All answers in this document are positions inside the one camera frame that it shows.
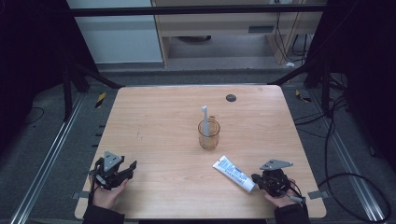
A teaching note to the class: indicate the small white floor object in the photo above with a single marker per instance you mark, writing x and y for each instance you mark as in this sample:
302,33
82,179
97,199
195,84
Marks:
290,64

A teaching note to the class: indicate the white blue toothpaste tube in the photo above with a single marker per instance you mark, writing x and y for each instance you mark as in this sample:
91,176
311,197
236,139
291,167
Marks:
233,172

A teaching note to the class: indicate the black curtain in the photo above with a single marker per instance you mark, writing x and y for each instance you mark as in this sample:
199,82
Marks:
367,62
31,62

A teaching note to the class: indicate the person's right hand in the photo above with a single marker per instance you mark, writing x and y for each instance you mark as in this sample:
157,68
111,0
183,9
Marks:
283,201

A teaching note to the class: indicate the amber glass cup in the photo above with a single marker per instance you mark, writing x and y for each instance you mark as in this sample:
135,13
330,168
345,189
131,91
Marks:
209,137

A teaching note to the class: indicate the black metal stand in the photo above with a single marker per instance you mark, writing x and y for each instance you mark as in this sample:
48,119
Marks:
67,93
325,90

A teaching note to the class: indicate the person's left hand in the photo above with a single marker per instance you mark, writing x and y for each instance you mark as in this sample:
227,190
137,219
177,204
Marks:
107,196

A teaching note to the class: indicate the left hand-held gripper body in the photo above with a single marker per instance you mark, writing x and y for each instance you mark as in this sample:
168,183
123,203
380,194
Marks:
109,171

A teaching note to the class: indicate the black horizontal bar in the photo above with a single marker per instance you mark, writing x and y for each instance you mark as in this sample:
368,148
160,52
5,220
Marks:
186,10

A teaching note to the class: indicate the grey table grommet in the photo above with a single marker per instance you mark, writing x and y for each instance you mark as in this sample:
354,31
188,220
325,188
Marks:
231,98

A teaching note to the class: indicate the white electric toothbrush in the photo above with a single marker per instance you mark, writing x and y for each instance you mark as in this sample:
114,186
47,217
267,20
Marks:
205,121

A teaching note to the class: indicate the yellow black tape strip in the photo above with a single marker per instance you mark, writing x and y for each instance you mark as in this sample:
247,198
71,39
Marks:
100,100
302,97

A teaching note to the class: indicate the light wooden desk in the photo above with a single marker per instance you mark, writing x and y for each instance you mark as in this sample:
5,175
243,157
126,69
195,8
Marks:
218,26

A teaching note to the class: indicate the aluminium floor rail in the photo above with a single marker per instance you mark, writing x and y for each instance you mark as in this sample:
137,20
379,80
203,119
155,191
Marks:
46,158
348,161

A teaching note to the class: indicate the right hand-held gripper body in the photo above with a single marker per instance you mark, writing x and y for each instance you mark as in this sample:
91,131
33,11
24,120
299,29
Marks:
275,180

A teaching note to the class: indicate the grey tape piece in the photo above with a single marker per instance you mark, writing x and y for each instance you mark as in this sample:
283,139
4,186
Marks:
318,194
80,195

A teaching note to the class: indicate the white cabinet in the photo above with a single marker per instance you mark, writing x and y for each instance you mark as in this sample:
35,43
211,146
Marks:
121,37

